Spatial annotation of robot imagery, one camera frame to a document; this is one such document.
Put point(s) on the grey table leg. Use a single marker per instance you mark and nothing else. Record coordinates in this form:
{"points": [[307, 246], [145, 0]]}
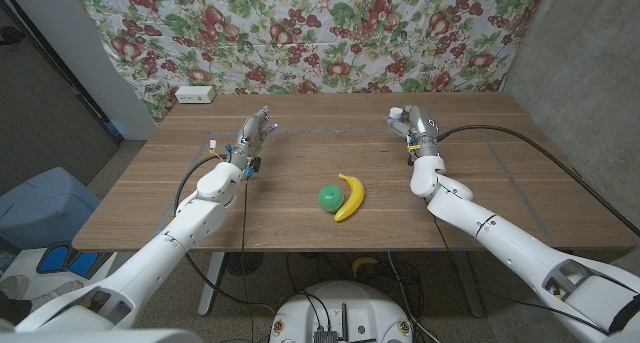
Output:
{"points": [[470, 288]]}

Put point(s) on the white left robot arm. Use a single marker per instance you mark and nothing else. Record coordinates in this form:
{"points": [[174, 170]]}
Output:
{"points": [[165, 248]]}

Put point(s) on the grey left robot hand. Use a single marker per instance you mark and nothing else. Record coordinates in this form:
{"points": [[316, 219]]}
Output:
{"points": [[250, 139]]}

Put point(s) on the green toy ball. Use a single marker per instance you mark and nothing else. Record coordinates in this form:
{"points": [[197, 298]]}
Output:
{"points": [[331, 198]]}

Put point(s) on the white robot torso base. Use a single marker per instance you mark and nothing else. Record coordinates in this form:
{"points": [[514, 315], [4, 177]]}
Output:
{"points": [[345, 303]]}

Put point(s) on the yellow banana toy on floor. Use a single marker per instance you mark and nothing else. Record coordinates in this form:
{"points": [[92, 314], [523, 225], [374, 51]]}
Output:
{"points": [[363, 263]]}

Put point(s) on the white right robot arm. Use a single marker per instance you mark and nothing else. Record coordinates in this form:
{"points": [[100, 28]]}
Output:
{"points": [[500, 238]]}

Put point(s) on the blue plastic bin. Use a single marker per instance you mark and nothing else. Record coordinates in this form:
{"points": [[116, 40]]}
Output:
{"points": [[45, 208]]}

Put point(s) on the white table leg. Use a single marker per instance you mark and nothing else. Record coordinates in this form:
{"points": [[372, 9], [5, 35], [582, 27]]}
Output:
{"points": [[211, 283]]}

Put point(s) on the dark brown door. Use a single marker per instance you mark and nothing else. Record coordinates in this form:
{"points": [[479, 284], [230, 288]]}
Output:
{"points": [[40, 113]]}

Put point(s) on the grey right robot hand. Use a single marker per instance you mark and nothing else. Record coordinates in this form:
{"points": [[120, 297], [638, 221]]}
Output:
{"points": [[422, 128]]}

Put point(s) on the floral fruit print backdrop cloth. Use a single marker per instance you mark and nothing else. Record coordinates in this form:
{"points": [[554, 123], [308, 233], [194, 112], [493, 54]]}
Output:
{"points": [[310, 38]]}

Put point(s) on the white shoe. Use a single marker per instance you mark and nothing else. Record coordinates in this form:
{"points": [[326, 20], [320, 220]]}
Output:
{"points": [[12, 287], [57, 292]]}

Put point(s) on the round black floor fan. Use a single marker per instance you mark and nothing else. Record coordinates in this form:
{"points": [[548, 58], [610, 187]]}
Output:
{"points": [[243, 263]]}

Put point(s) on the white power strip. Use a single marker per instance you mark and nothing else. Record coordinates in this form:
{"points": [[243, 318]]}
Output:
{"points": [[195, 94]]}

